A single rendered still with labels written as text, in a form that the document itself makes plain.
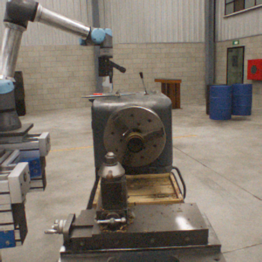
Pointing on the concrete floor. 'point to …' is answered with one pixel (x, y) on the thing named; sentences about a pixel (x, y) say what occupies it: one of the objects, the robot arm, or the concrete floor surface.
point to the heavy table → (171, 90)
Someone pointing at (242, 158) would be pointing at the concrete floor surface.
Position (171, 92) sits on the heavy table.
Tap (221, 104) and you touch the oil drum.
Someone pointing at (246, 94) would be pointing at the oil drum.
